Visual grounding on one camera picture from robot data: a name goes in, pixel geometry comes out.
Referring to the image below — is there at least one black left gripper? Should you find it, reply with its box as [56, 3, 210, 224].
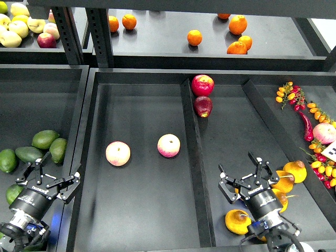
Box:
[9, 151, 81, 222]

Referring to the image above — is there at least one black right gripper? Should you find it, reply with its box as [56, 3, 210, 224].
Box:
[218, 152, 282, 223]

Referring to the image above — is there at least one dark green avocado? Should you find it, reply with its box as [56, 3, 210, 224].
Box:
[6, 184, 24, 205]

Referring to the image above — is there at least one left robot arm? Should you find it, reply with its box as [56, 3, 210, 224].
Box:
[1, 152, 80, 251]

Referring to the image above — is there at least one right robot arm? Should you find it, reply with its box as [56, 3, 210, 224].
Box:
[218, 152, 308, 251]

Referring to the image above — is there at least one dark avocado middle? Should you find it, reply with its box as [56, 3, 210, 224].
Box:
[15, 146, 44, 163]

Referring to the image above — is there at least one green avocado right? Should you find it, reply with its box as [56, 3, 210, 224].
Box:
[49, 138, 67, 164]

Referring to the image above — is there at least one yellow pear with stem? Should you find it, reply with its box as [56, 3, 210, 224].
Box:
[271, 170, 295, 193]

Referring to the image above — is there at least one green avocado top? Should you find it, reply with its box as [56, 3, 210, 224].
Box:
[31, 130, 60, 150]

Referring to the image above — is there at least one green avocado far left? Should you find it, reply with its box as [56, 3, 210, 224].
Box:
[1, 149, 18, 173]

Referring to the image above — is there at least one pink apple left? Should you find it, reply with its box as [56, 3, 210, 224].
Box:
[106, 141, 131, 166]

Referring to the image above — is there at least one pink apple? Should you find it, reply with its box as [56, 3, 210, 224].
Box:
[106, 141, 131, 166]
[157, 134, 181, 158]

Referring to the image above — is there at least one red chili pepper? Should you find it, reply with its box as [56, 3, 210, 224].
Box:
[298, 111, 313, 142]

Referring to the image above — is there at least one cherry tomato bunch lower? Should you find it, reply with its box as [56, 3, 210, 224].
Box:
[301, 138, 335, 189]

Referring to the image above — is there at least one pink apple centre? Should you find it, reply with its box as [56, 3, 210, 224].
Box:
[157, 134, 181, 158]

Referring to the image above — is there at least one black left tray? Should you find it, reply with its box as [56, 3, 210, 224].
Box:
[0, 64, 90, 252]

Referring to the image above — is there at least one black tray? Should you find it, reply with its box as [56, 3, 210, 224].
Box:
[57, 68, 335, 251]
[0, 64, 90, 252]

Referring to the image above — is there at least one dark red apple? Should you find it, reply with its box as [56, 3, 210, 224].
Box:
[193, 96, 213, 118]

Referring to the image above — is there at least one white label card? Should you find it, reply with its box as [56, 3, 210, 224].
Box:
[321, 141, 336, 162]

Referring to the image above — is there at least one pink apple right edge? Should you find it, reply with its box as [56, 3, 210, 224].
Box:
[313, 123, 335, 145]

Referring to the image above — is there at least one cherry tomato bunch top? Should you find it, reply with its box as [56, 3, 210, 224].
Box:
[275, 81, 306, 111]

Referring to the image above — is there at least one orange cherry tomato bunch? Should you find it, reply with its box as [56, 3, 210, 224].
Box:
[307, 102, 335, 127]

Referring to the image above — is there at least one black centre tray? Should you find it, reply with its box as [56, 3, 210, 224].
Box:
[57, 68, 335, 251]

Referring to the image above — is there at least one orange front right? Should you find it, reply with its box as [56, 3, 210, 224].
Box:
[227, 41, 247, 55]

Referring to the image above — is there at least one orange behind front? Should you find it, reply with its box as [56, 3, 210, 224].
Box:
[238, 35, 253, 50]

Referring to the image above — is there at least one red apple on shelf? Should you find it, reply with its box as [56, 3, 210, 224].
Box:
[37, 33, 57, 48]

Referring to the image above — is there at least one yellow apple front left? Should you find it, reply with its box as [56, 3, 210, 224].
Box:
[0, 31, 22, 48]

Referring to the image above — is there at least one pale peach on shelf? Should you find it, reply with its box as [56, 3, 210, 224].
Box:
[43, 23, 60, 40]

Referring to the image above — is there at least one yellow apple middle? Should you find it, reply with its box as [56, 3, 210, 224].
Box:
[8, 20, 29, 38]

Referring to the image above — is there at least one yellow apple with stem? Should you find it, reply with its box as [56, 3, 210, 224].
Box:
[27, 17, 46, 34]

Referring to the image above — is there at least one black upper right shelf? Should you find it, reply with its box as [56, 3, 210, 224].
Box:
[111, 10, 335, 71]

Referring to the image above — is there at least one black perforated post left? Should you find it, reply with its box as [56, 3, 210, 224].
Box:
[51, 6, 84, 65]

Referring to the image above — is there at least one black perforated post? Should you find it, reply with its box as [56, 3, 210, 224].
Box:
[85, 7, 114, 68]
[51, 6, 84, 65]

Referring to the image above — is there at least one black perforated post right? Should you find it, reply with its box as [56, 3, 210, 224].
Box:
[85, 7, 114, 68]

